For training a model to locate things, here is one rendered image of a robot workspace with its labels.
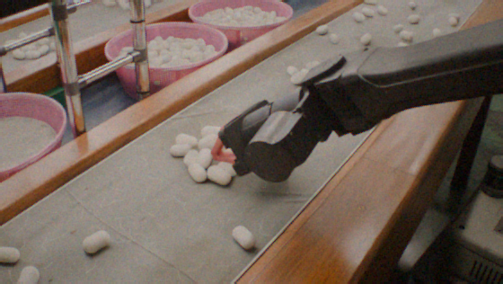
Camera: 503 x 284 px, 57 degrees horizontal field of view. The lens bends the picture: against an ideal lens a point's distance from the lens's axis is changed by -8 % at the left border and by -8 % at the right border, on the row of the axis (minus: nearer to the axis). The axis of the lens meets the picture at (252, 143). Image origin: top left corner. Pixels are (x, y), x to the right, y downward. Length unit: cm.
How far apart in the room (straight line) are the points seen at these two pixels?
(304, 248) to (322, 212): 7
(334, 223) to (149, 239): 23
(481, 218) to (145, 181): 75
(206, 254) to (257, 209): 10
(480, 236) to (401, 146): 40
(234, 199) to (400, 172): 23
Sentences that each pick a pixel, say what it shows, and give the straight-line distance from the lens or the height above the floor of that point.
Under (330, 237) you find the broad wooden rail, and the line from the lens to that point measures 60.
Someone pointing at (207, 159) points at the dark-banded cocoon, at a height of 76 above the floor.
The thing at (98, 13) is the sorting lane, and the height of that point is 74.
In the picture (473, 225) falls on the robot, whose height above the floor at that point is 47.
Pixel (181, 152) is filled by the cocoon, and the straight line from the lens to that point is 75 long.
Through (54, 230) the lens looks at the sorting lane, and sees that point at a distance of 67.
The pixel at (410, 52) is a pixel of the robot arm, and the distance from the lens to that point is 48.
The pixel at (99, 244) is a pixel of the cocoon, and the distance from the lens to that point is 61.
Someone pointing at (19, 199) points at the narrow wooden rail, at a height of 76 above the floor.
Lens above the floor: 117
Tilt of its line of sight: 33 degrees down
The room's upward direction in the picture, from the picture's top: 1 degrees clockwise
